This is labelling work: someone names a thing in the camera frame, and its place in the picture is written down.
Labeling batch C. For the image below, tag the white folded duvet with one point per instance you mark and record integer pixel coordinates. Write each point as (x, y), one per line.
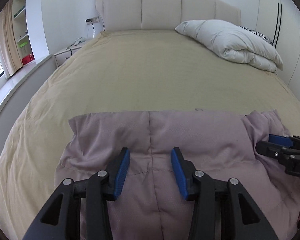
(235, 45)

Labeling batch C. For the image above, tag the green lidded container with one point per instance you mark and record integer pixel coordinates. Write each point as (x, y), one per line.
(24, 44)

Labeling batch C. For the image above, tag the white wardrobe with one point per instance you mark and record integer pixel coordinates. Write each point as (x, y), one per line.
(290, 30)

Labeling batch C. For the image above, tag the green items on shelf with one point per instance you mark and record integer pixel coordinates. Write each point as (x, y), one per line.
(19, 12)

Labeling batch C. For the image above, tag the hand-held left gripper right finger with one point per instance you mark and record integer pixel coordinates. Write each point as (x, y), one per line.
(180, 172)

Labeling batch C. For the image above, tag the wall socket panel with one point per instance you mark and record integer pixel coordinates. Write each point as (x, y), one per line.
(92, 19)

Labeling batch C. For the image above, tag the mauve hooded puffer coat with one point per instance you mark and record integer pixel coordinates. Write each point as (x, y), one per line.
(190, 135)

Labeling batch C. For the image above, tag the bed with beige sheet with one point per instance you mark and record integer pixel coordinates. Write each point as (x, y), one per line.
(145, 75)

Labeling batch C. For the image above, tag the white wall shelf unit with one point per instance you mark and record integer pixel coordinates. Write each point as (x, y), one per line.
(22, 27)

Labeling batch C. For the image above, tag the white window sill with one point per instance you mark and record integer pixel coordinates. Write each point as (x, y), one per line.
(17, 82)

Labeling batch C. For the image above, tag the cream padded headboard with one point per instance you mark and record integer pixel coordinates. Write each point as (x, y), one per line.
(160, 7)

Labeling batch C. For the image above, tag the zebra print pillow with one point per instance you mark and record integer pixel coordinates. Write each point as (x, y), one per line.
(261, 36)

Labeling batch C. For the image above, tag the white nightstand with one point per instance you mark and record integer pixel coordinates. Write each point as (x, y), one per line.
(67, 53)

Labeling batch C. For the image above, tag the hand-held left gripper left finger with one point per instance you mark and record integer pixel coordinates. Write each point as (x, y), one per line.
(120, 172)

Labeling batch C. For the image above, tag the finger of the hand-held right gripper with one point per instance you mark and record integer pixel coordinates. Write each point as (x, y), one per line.
(270, 149)
(280, 139)

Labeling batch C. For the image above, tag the white charger on nightstand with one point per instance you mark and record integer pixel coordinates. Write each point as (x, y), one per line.
(76, 42)

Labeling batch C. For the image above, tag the beige curtain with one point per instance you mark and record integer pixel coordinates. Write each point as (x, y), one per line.
(8, 42)

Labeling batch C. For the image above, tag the red box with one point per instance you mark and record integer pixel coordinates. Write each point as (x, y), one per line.
(27, 60)

